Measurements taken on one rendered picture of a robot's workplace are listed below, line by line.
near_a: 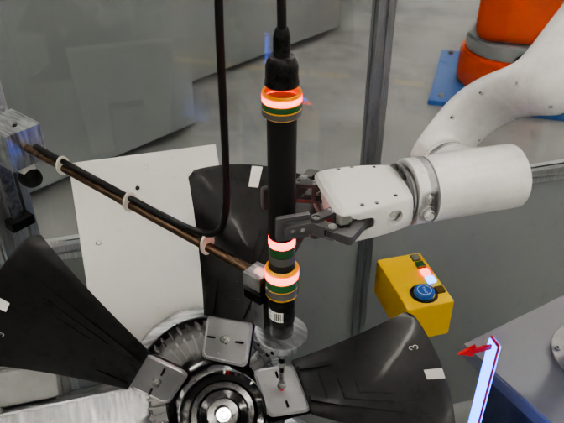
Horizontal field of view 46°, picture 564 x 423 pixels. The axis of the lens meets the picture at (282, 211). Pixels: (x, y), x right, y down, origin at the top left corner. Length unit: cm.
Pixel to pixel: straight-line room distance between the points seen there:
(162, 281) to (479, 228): 107
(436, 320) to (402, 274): 12
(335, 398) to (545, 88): 51
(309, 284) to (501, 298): 67
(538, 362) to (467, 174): 67
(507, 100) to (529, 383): 66
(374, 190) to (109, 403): 54
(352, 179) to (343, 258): 104
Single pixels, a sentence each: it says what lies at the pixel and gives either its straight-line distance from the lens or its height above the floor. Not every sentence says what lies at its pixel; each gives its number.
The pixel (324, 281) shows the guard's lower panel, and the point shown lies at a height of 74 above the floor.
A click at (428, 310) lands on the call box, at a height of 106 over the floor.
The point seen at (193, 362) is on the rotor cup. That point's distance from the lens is 103.
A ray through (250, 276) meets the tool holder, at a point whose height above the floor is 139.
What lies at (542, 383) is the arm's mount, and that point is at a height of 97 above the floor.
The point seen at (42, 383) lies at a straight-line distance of 113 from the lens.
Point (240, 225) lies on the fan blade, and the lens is 99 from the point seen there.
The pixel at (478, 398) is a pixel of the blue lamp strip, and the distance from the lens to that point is 121.
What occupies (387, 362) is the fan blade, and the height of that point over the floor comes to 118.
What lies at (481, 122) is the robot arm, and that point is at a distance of 94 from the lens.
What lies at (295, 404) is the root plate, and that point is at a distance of 100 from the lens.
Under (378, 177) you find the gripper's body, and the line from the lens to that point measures 82.
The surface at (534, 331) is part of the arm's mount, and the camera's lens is 150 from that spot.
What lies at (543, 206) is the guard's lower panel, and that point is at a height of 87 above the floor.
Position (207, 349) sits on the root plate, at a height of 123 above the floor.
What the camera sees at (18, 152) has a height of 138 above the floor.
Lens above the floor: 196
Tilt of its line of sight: 35 degrees down
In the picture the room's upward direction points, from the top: straight up
